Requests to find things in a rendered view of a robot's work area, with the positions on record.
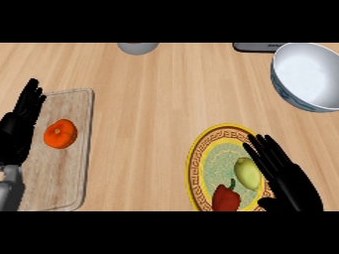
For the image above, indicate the yellow patterned plate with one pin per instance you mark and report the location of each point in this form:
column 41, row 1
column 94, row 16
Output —
column 211, row 155

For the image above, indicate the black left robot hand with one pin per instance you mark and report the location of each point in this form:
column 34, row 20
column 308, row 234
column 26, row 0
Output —
column 11, row 132

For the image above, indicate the orange tangerine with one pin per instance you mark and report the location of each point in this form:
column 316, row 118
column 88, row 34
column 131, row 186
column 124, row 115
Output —
column 60, row 133

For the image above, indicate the grey round cup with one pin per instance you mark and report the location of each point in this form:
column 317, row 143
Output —
column 137, row 48

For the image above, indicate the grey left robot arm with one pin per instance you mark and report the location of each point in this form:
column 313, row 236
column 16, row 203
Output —
column 1, row 191

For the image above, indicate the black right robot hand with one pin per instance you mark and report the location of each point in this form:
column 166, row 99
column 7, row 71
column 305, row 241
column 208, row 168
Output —
column 293, row 185

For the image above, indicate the dark grey flat appliance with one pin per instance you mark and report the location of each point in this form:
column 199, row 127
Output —
column 255, row 47

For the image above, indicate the white bowl with blue pattern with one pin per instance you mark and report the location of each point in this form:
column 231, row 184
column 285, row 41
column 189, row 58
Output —
column 313, row 76

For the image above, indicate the red bell pepper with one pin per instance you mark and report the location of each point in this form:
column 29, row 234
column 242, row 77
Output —
column 224, row 198

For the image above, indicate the pale wooden cutting board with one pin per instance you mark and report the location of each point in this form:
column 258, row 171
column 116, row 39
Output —
column 62, row 149

